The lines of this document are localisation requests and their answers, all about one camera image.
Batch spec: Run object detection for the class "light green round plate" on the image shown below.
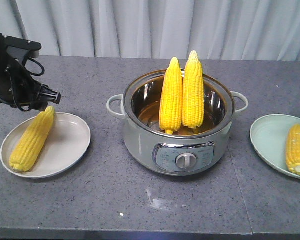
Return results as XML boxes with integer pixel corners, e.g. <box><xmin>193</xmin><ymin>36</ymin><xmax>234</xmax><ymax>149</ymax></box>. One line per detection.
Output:
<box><xmin>249</xmin><ymin>114</ymin><xmax>300</xmax><ymax>180</ymax></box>

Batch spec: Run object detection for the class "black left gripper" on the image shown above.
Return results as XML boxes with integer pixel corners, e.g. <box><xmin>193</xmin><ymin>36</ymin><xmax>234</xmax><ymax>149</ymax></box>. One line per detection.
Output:
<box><xmin>0</xmin><ymin>33</ymin><xmax>62</xmax><ymax>112</ymax></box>

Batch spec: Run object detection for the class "yellow corn cob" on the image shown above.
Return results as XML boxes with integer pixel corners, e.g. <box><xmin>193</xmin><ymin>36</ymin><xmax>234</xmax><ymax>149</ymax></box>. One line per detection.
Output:
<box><xmin>182</xmin><ymin>50</ymin><xmax>204</xmax><ymax>129</ymax></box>
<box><xmin>159</xmin><ymin>57</ymin><xmax>183</xmax><ymax>135</ymax></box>
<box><xmin>285</xmin><ymin>124</ymin><xmax>300</xmax><ymax>176</ymax></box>
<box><xmin>9</xmin><ymin>106</ymin><xmax>55</xmax><ymax>173</ymax></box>

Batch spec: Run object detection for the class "pale green electric cooking pot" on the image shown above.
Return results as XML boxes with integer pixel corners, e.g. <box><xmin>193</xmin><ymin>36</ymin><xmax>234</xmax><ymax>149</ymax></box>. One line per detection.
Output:
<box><xmin>107</xmin><ymin>70</ymin><xmax>249</xmax><ymax>176</ymax></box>

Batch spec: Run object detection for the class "beige round plate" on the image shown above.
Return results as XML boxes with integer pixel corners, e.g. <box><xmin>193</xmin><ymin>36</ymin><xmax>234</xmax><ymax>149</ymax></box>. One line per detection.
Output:
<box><xmin>0</xmin><ymin>112</ymin><xmax>91</xmax><ymax>179</ymax></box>

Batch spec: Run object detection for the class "grey pleated curtain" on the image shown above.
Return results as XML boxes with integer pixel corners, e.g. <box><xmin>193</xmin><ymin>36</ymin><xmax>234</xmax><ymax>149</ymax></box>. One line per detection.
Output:
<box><xmin>0</xmin><ymin>0</ymin><xmax>300</xmax><ymax>61</ymax></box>

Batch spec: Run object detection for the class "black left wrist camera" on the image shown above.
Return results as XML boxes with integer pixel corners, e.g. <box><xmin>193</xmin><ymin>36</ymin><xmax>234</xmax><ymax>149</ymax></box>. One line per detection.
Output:
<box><xmin>3</xmin><ymin>35</ymin><xmax>42</xmax><ymax>66</ymax></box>

